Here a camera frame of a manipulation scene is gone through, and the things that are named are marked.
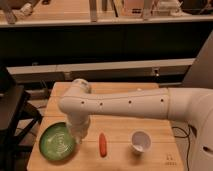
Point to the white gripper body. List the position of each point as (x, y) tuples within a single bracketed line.
[(78, 126)]

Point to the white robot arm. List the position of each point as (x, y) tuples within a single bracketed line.
[(193, 106)]

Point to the green ceramic bowl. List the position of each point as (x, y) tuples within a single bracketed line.
[(56, 143)]

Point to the orange carrot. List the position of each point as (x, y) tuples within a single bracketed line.
[(102, 145)]

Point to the black side stand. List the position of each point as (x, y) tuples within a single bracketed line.
[(17, 117)]

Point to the white cup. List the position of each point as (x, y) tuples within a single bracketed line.
[(140, 142)]

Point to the grey metal rail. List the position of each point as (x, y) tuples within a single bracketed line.
[(104, 70)]

